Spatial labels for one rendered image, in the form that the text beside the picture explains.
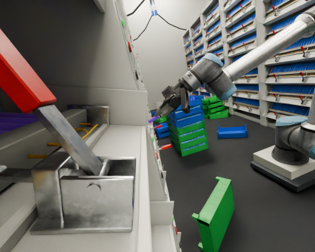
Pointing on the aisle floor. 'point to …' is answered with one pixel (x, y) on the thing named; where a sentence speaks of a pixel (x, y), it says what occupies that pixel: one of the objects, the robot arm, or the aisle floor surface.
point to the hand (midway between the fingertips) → (158, 116)
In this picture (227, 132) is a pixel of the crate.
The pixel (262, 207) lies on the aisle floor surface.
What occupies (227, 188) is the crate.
